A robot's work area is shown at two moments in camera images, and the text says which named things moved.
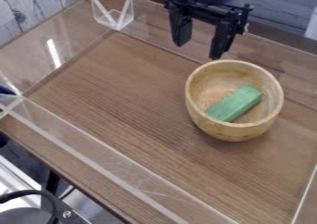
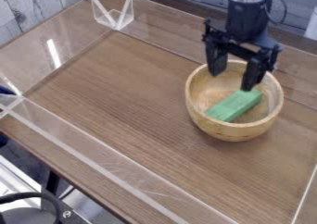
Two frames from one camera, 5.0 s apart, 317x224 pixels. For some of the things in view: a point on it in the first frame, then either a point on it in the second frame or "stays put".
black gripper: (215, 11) → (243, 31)
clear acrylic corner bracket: (114, 19) stays put
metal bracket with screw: (67, 216) stays put
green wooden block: (234, 105) stays put
